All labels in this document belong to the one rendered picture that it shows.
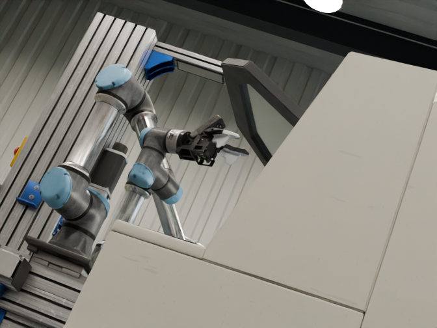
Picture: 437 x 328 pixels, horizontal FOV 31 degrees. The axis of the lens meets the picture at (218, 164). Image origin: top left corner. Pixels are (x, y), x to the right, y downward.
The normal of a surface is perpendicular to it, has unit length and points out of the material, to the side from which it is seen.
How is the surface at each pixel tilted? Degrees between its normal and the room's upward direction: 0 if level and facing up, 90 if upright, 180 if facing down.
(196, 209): 90
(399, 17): 124
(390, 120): 90
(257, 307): 90
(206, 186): 90
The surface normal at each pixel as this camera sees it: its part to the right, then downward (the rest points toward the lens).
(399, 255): -0.15, -0.47
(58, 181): -0.47, -0.41
